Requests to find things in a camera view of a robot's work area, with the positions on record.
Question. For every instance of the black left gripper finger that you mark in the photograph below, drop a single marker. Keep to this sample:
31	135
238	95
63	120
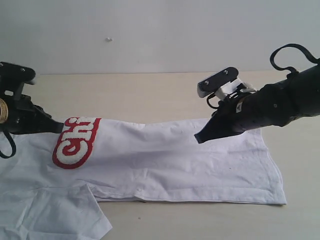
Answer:
54	126

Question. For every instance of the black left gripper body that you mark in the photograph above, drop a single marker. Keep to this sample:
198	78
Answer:
21	116

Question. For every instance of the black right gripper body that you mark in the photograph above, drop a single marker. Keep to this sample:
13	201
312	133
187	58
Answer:
270	106

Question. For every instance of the white t-shirt red lettering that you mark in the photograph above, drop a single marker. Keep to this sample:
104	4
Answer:
51	188

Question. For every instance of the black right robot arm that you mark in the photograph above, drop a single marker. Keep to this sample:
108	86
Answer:
303	89

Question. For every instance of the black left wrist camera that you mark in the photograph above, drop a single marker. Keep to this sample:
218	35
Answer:
15	73

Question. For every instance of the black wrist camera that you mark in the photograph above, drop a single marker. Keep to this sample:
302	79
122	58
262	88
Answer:
212	83
15	73

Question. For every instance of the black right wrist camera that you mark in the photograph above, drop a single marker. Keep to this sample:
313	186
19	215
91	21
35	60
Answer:
212	83

